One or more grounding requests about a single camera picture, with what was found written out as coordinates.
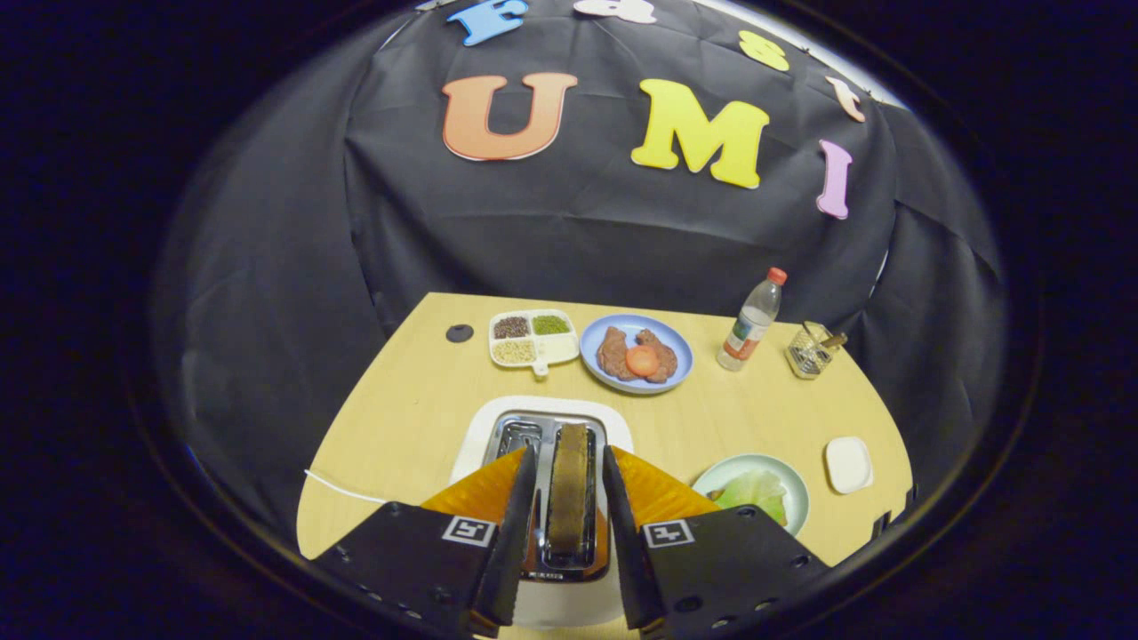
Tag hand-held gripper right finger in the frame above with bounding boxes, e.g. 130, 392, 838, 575
602, 443, 832, 640

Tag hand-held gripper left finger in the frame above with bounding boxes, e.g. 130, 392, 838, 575
309, 443, 539, 639

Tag brown toast slice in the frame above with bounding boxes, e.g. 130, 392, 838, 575
547, 422, 592, 559

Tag green lettuce leaf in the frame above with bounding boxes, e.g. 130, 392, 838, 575
707, 470, 789, 527

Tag white toaster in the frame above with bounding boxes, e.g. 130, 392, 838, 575
449, 396, 637, 630

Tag pale green plate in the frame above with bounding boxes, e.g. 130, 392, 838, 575
692, 453, 811, 537

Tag white divided condiment tray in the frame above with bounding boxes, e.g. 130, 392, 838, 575
488, 308, 581, 379

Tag brown meat piece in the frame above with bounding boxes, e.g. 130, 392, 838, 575
596, 326, 637, 381
634, 329, 679, 384

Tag blue plate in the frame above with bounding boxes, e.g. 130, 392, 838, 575
580, 314, 694, 395

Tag small white square dish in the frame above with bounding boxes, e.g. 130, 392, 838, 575
824, 436, 875, 495

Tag clear bottle with red cap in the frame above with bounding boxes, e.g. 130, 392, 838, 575
716, 267, 789, 372

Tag black backdrop cloth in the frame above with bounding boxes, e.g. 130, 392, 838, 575
151, 0, 1010, 552

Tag white toaster cable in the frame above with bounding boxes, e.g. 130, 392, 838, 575
304, 468, 388, 506

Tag metal wire basket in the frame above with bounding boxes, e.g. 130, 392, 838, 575
786, 321, 848, 380

